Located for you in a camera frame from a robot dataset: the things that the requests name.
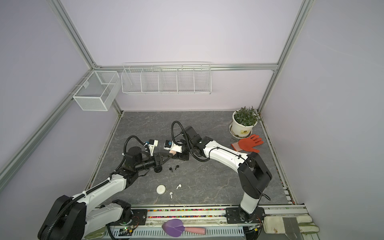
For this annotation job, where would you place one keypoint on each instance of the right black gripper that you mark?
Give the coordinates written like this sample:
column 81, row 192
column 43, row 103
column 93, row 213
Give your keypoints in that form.
column 181, row 156

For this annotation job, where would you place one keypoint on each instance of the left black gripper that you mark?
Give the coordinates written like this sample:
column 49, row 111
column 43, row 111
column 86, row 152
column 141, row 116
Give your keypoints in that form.
column 158, row 159

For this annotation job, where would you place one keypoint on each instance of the pink earbud charging case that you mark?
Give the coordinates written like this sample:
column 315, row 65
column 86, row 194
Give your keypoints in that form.
column 173, row 152

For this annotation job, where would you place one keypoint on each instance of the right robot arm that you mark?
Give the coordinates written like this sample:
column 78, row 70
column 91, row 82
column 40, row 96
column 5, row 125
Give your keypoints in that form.
column 253, row 173

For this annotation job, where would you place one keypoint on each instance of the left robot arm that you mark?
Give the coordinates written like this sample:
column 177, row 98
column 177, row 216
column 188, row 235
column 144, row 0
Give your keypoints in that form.
column 72, row 218

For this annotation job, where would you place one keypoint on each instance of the black earbud charging case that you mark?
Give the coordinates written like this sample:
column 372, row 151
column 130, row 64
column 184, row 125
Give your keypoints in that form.
column 158, row 169

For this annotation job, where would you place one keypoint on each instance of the white earbud charging case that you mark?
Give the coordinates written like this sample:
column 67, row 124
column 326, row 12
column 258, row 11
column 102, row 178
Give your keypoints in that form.
column 161, row 189

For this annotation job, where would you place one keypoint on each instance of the white plant pot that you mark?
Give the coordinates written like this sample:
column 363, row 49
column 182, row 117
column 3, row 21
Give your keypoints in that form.
column 240, row 131

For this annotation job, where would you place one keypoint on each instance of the red rubber glove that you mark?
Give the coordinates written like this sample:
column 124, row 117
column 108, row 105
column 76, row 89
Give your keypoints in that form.
column 248, row 144

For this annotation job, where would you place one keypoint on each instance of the green potted plant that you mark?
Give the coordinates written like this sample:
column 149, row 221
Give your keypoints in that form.
column 246, row 116

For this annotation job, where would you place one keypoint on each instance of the white mesh box basket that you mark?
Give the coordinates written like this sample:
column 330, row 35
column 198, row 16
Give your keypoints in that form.
column 98, row 91

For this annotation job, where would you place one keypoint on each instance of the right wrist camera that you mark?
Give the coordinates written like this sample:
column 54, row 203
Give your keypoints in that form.
column 171, row 146

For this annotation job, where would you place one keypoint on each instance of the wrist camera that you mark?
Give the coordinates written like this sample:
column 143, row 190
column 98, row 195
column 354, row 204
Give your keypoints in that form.
column 152, row 144
column 171, row 146

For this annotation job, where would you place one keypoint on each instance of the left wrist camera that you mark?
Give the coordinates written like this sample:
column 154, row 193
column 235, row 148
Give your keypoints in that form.
column 152, row 144

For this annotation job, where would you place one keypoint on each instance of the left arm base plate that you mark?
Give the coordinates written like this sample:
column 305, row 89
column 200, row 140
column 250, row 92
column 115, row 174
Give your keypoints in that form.
column 136, row 217

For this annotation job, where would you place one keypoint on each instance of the purple scoop pink handle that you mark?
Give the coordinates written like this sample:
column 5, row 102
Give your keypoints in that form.
column 175, row 228

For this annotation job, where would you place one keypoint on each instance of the white wire shelf basket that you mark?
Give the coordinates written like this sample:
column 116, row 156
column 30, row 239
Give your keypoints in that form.
column 167, row 78

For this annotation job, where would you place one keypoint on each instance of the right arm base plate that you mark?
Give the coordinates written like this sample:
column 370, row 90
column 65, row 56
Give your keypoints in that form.
column 239, row 216

